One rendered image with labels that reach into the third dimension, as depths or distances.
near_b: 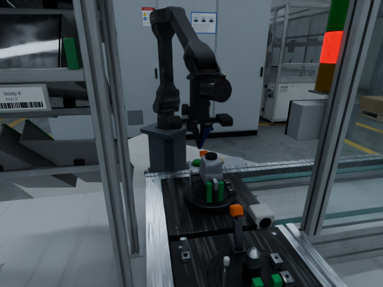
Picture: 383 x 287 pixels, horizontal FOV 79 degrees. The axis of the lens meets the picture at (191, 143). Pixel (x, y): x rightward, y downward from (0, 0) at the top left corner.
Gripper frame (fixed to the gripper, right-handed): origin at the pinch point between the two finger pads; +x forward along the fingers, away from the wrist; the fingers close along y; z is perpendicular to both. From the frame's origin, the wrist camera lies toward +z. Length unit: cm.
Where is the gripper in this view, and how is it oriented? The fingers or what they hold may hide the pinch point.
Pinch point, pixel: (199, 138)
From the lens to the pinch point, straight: 69.2
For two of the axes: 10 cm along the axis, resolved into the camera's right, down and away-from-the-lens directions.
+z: -1.7, -3.5, 9.2
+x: 0.0, 9.4, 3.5
